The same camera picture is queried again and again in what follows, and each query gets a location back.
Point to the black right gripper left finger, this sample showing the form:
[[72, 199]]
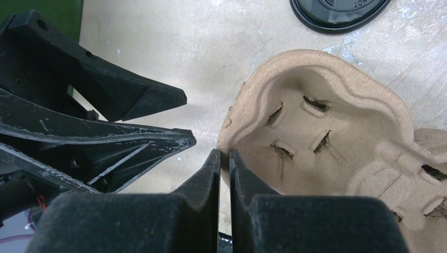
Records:
[[185, 220]]

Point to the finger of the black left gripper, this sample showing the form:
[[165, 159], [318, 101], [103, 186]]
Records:
[[39, 63], [79, 154]]

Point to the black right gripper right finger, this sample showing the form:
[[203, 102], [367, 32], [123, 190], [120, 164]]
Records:
[[265, 221]]

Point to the green paper bag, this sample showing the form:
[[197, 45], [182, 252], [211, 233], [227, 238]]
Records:
[[66, 15]]

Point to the brown pulp cup carrier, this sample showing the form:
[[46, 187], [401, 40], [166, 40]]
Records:
[[309, 123]]

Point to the single black coffee lid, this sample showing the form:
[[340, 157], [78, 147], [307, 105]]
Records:
[[334, 17]]

